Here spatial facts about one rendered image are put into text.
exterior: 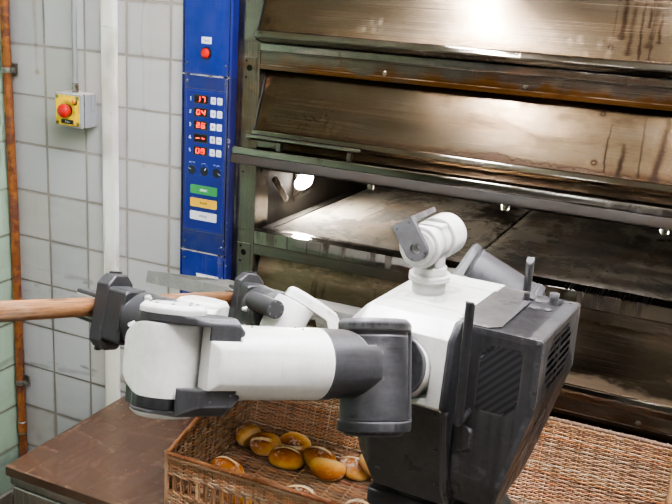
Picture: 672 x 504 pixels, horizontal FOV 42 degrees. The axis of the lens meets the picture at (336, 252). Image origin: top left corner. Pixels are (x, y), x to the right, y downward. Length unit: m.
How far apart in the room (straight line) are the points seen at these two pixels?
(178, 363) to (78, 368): 2.03
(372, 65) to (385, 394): 1.29
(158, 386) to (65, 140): 1.88
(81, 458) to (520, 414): 1.55
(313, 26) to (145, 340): 1.43
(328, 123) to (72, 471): 1.14
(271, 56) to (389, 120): 0.37
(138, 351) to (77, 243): 1.86
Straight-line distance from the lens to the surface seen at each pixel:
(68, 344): 3.02
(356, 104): 2.30
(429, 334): 1.22
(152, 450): 2.56
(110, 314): 1.39
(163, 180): 2.62
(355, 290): 2.40
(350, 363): 1.08
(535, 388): 1.22
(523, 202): 2.02
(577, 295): 2.20
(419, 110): 2.24
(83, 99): 2.68
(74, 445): 2.61
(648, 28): 2.10
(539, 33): 2.13
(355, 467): 2.39
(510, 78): 2.15
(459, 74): 2.19
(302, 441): 2.47
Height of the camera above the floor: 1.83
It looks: 16 degrees down
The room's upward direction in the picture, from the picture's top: 4 degrees clockwise
